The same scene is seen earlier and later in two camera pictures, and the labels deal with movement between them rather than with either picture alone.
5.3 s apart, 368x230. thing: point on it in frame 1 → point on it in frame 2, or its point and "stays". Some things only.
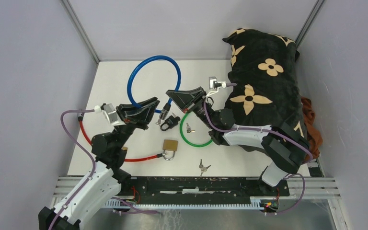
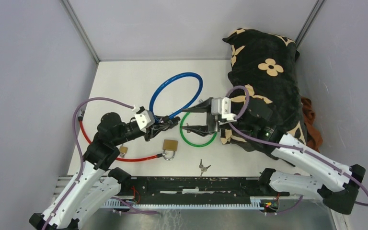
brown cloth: (314, 136) stays
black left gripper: (139, 117) → (154, 130)
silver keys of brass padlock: (203, 169) stays
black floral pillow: (263, 87) stays
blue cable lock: (163, 112) → (165, 80)
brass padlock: (169, 146) stays
